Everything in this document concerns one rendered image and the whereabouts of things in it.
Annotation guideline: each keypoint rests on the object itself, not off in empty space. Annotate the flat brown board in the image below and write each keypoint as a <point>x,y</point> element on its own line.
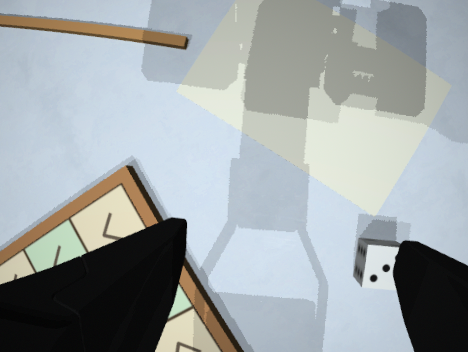
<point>127,176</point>

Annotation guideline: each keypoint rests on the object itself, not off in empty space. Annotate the white die with black pips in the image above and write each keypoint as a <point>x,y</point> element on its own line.
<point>374,263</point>

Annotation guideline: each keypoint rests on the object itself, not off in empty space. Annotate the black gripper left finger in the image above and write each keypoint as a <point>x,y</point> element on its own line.
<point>114,299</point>

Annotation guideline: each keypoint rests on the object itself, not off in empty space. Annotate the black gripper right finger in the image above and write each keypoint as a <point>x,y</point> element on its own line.
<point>433,294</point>

